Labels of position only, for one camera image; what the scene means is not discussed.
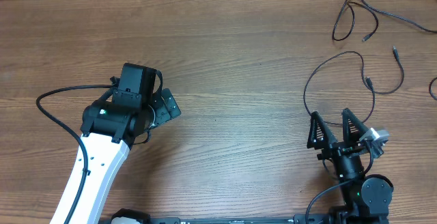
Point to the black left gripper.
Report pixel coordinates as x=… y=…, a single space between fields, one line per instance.
x=162 y=114

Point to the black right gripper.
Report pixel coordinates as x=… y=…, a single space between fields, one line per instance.
x=326 y=138

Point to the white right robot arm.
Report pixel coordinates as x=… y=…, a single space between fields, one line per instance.
x=366 y=197

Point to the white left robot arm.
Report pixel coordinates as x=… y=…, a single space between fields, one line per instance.
x=131 y=106

